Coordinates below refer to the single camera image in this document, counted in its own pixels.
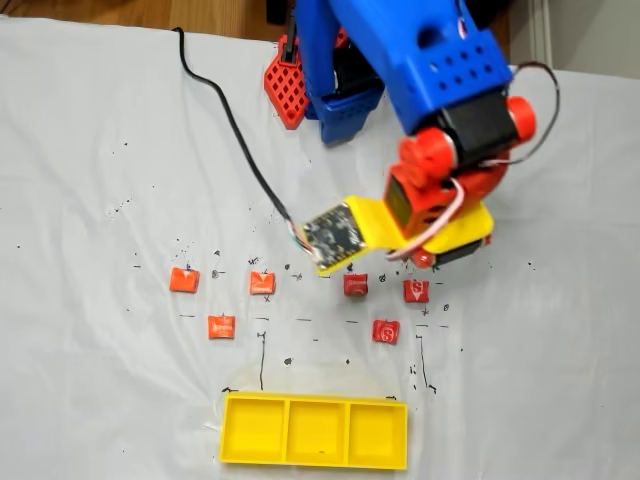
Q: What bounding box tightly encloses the yellow three-compartment box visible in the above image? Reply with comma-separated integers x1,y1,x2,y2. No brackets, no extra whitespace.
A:
218,391,410,472

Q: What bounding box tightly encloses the orange starburst candy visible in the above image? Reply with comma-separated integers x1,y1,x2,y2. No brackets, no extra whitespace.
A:
248,270,277,296
168,266,201,294
207,313,237,341

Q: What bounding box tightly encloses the camera circuit board yellow mount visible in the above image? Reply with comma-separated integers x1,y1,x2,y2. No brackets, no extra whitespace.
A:
301,195,407,277

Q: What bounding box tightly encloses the black table clamp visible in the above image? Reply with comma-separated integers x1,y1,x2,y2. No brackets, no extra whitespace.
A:
278,29,301,65

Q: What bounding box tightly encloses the white plastic table cover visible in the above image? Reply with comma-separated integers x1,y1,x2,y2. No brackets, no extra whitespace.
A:
0,14,640,480

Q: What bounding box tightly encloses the red Starburst candy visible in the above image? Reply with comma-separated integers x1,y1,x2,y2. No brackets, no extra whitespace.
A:
342,272,370,299
403,279,430,304
372,318,401,345

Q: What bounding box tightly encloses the red white black servo wire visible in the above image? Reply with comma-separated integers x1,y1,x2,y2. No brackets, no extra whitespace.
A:
387,177,470,262
477,62,562,169

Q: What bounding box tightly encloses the black USB cable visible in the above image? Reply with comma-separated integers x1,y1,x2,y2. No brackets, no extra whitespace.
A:
171,26,314,259

